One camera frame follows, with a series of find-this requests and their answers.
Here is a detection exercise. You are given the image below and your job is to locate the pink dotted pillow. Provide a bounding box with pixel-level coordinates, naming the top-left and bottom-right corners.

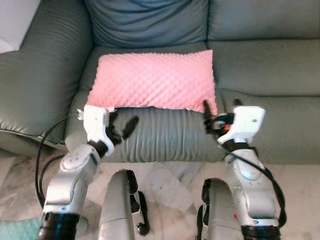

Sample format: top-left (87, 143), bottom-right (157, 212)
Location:
top-left (86, 49), bottom-right (219, 115)

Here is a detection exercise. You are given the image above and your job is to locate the grey-green leather sofa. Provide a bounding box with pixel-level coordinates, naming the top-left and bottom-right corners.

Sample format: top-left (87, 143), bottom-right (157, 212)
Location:
top-left (0, 0), bottom-right (320, 165)

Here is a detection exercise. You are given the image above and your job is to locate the silver robot left leg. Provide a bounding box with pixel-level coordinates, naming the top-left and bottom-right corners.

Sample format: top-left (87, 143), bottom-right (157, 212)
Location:
top-left (98, 169), bottom-right (151, 240)

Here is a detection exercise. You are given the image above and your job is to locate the silver robot leg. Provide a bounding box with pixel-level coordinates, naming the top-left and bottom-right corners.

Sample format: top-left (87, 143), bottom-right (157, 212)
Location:
top-left (98, 169), bottom-right (151, 240)
top-left (196, 177), bottom-right (242, 240)

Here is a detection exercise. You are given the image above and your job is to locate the silver robot right leg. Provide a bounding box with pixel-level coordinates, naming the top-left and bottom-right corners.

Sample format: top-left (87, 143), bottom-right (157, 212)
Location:
top-left (196, 177), bottom-right (242, 240)

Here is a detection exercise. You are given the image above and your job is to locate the slate blue back cushion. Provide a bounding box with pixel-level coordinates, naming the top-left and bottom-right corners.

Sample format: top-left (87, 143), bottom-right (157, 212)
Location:
top-left (84, 0), bottom-right (209, 49)

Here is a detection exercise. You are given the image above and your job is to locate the teal fuzzy seat cushion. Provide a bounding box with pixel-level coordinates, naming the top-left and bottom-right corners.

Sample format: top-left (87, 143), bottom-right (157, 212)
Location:
top-left (0, 217), bottom-right (43, 240)

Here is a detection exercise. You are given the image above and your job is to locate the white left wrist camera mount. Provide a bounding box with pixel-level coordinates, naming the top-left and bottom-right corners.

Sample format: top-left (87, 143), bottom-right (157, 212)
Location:
top-left (82, 105), bottom-right (110, 143)

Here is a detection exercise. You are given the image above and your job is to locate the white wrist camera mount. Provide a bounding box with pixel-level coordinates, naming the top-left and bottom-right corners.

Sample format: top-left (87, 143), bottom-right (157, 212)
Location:
top-left (218, 106), bottom-right (266, 146)
top-left (82, 105), bottom-right (110, 143)

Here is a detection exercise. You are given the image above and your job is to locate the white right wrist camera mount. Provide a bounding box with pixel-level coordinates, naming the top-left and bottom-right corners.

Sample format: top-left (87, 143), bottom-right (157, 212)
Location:
top-left (218, 106), bottom-right (266, 146)

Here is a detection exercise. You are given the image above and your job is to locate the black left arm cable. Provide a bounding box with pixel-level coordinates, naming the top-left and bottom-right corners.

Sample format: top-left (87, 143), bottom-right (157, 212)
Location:
top-left (35, 114), bottom-right (84, 208)

